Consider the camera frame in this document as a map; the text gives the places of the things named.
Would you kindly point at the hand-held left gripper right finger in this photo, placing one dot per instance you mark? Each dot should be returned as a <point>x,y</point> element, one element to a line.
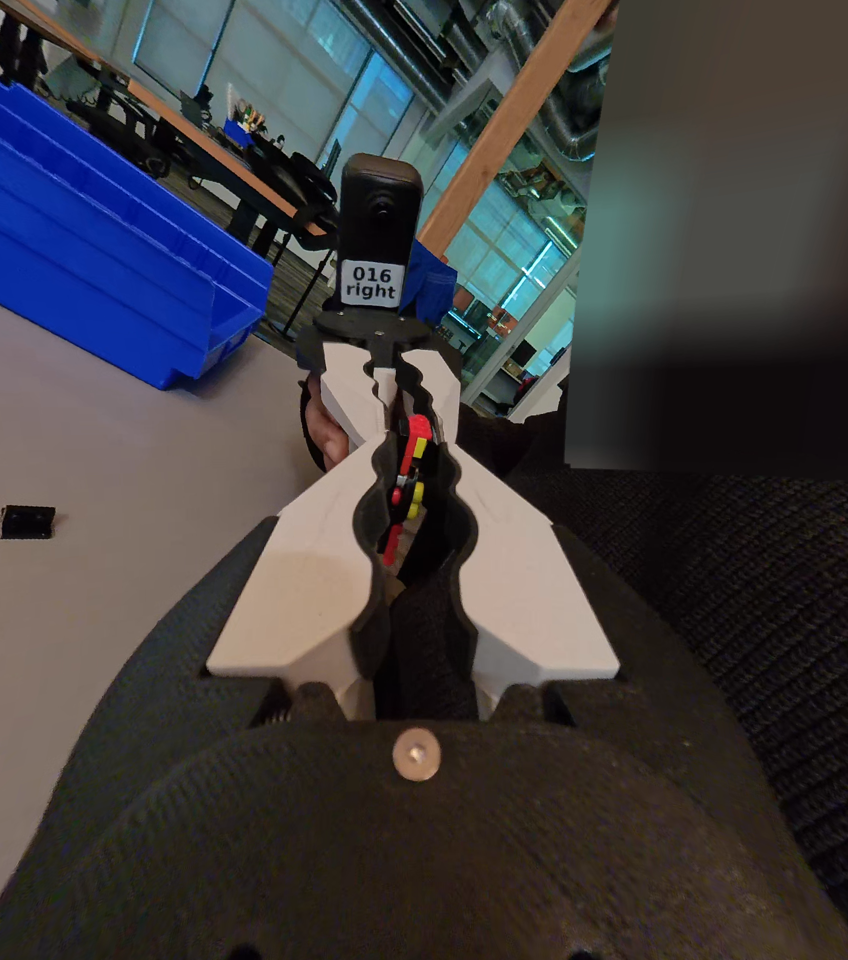
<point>536,600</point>

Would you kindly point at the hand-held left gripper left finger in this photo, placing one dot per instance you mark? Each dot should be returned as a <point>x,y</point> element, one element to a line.
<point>296,592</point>

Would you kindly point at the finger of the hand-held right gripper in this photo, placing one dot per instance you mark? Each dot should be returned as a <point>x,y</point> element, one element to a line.
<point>356,397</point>
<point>442,390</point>

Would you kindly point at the partly built lego model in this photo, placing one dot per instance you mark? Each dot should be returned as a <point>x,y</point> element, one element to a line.
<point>418,435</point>

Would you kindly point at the person's right forearm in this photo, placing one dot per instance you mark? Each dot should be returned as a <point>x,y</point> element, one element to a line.
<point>499,442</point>

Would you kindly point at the person's right hand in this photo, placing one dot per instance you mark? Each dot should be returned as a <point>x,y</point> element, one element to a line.
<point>330,442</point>

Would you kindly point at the black backpack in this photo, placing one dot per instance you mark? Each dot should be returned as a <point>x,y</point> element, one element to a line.
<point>307,187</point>

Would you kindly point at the wooden beam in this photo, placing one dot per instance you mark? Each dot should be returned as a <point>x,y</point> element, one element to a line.
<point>514,127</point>

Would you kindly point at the wooden board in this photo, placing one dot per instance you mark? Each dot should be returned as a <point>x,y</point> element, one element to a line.
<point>206,142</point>

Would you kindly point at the person's dark knit sweater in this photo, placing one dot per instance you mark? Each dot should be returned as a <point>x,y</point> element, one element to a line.
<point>768,675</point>

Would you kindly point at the blue storage bin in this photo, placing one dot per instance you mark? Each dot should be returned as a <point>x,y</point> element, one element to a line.
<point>79,240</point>

